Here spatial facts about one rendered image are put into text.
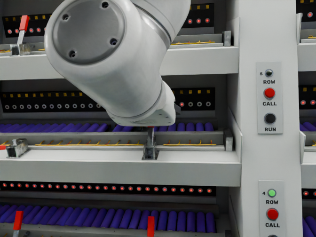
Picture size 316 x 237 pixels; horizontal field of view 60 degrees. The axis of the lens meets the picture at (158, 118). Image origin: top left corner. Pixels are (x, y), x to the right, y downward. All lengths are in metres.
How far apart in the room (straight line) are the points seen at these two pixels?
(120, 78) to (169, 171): 0.29
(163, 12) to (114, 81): 0.09
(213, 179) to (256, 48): 0.24
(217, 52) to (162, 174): 0.24
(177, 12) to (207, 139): 0.32
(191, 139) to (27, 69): 0.35
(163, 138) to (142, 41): 0.35
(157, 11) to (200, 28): 0.42
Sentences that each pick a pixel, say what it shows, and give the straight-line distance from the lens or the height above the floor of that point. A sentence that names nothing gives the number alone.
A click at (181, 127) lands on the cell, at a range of 0.60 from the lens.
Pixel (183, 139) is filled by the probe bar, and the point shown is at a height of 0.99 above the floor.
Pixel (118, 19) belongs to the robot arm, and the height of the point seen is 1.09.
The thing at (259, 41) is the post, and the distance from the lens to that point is 0.52.
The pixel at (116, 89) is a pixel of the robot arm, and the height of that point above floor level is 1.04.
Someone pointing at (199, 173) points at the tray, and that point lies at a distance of 0.49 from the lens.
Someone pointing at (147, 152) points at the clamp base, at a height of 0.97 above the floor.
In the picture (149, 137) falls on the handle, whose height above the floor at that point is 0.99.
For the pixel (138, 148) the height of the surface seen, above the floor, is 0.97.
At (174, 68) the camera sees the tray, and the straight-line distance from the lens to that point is 0.51.
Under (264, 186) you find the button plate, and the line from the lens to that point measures 0.50.
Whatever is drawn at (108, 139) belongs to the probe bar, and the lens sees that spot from 0.57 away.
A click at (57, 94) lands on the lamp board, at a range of 0.72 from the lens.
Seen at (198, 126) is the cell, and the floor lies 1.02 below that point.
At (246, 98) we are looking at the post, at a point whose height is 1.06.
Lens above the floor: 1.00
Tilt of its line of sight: 3 degrees up
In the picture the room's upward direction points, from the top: straight up
